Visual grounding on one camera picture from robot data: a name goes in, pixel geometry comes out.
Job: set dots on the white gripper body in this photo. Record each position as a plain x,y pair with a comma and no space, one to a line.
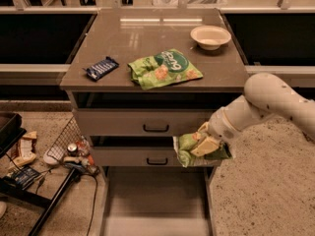
220,128

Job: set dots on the green jalapeno chip bag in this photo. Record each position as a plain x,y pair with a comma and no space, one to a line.
183,145

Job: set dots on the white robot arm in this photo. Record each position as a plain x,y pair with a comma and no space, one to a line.
265,95

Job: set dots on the large green snack bag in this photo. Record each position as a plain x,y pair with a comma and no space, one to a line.
167,68

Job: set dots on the grey drawer cabinet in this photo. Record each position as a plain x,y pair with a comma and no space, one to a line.
129,34

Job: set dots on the open bottom drawer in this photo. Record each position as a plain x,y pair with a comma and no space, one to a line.
157,201

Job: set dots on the white paper bowl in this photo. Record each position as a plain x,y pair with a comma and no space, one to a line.
210,37

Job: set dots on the blue candy bar wrapper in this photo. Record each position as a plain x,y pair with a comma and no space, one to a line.
101,68

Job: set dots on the soda can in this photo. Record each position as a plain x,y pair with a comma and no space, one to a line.
72,149

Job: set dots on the white red snack box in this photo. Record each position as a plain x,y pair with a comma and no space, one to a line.
23,151

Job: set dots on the blue packet on floor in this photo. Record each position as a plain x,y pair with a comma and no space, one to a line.
23,178

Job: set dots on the middle drawer with black handle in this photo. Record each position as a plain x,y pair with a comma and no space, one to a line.
135,156

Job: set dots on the drawer with black handle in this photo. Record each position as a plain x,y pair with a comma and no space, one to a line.
135,156
139,123

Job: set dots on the top drawer with black handle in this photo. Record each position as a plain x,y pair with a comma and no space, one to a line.
139,123

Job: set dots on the wire mesh basket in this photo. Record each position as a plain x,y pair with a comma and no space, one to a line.
58,154

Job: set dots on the black cart frame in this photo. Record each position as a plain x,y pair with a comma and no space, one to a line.
11,131

